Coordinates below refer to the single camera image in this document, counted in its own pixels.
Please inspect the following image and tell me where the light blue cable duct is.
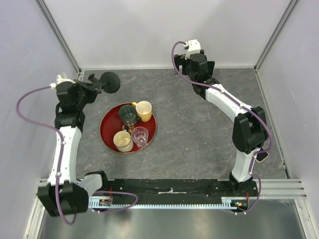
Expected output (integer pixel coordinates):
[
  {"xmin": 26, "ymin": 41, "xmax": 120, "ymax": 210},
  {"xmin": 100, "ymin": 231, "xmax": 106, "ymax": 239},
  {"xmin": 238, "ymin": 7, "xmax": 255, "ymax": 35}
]
[{"xmin": 88, "ymin": 197, "xmax": 249, "ymax": 210}]

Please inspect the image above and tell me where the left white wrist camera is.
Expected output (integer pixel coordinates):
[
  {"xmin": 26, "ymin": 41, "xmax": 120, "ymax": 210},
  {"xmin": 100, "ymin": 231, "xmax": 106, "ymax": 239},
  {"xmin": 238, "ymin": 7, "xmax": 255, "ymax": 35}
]
[{"xmin": 49, "ymin": 73, "xmax": 76, "ymax": 90}]

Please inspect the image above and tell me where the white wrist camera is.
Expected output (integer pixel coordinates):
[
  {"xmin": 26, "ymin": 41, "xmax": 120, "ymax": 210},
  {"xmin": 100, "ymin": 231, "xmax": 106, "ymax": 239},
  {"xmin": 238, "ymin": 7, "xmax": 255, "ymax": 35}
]
[
  {"xmin": 49, "ymin": 73, "xmax": 76, "ymax": 90},
  {"xmin": 184, "ymin": 39, "xmax": 201, "ymax": 59}
]

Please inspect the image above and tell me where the cream cup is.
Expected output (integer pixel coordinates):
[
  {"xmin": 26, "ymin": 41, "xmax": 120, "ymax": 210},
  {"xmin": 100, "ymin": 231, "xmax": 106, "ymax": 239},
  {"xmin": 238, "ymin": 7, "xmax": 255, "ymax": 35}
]
[{"xmin": 113, "ymin": 130, "xmax": 134, "ymax": 153}]

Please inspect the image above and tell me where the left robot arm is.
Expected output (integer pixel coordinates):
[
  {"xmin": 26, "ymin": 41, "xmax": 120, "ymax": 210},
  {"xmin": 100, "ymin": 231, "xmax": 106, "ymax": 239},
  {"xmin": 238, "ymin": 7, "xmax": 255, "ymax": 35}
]
[{"xmin": 37, "ymin": 79, "xmax": 110, "ymax": 218}]

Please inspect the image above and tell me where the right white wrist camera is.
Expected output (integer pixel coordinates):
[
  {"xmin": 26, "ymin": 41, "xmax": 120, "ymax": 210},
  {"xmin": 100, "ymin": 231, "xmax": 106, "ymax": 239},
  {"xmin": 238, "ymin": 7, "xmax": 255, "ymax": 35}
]
[{"xmin": 184, "ymin": 39, "xmax": 201, "ymax": 59}]

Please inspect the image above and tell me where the dark green glass cup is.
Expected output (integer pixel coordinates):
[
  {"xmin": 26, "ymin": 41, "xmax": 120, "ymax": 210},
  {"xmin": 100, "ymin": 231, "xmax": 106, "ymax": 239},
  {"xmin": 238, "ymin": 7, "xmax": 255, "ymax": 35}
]
[{"xmin": 119, "ymin": 105, "xmax": 141, "ymax": 126}]

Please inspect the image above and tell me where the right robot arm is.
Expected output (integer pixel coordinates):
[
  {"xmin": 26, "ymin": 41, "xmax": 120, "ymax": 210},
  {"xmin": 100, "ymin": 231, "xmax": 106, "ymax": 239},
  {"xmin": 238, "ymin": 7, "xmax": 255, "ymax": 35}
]
[{"xmin": 171, "ymin": 50, "xmax": 271, "ymax": 196}]

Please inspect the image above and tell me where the red round tray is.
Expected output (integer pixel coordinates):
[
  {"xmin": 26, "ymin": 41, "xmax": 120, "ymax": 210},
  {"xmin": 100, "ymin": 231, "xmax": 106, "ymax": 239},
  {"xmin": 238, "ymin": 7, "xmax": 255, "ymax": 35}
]
[{"xmin": 100, "ymin": 103, "xmax": 157, "ymax": 153}]

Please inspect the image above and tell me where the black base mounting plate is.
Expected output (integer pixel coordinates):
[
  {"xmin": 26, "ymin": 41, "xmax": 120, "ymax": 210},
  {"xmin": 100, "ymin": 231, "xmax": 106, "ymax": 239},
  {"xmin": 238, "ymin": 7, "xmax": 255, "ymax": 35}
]
[{"xmin": 100, "ymin": 179, "xmax": 258, "ymax": 206}]

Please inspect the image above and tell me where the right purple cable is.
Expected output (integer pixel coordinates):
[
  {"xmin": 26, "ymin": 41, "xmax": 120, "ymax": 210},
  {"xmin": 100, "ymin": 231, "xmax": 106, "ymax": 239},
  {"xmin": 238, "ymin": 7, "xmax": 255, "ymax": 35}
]
[{"xmin": 170, "ymin": 41, "xmax": 273, "ymax": 216}]

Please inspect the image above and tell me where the clear drinking glass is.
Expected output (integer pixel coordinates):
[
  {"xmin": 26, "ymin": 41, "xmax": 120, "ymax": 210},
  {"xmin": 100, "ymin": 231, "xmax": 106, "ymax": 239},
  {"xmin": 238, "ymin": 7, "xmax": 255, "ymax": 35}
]
[{"xmin": 131, "ymin": 126, "xmax": 149, "ymax": 148}]

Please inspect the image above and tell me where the yellow mug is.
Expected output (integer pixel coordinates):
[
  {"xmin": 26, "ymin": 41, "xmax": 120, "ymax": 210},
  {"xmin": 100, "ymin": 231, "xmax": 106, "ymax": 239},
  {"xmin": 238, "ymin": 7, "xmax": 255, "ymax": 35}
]
[{"xmin": 132, "ymin": 101, "xmax": 152, "ymax": 122}]

